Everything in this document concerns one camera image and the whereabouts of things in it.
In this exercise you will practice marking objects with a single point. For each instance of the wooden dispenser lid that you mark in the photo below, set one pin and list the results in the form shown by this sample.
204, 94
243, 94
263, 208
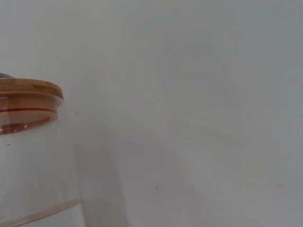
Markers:
28, 88

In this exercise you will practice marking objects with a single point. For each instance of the clear glass water dispenser jar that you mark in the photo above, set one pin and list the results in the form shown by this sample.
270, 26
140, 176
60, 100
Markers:
35, 177

